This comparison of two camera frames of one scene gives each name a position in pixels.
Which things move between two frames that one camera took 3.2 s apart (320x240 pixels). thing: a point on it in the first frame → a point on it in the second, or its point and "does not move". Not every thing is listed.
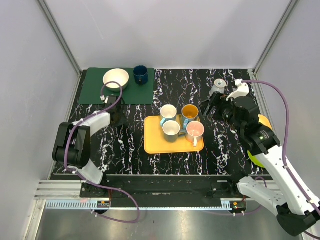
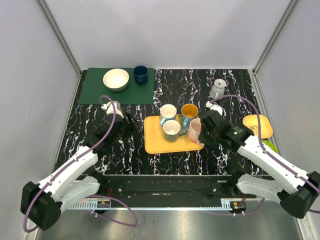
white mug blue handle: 168,112 does not move
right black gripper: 219,101 → 204,138
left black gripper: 119,116 → 125,123
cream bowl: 117,75 does not move
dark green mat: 92,84 does not move
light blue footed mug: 219,85 does not move
